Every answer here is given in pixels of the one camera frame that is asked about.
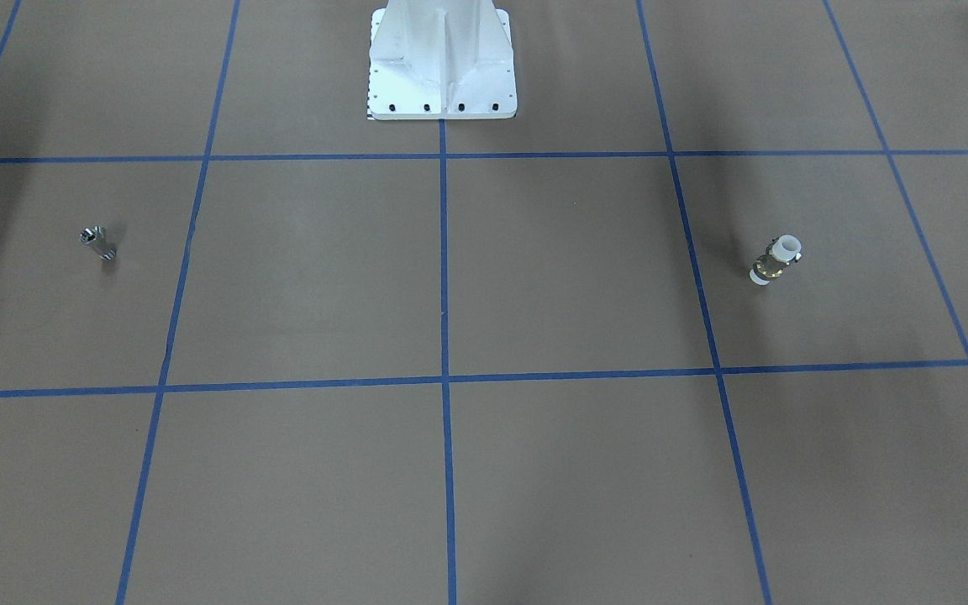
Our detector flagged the white metal mounting stand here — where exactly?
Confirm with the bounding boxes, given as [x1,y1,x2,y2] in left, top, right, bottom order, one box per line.
[366,1,518,120]

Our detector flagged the chrome pipe fitting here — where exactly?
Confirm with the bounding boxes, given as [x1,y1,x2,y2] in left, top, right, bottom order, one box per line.
[78,225,118,261]

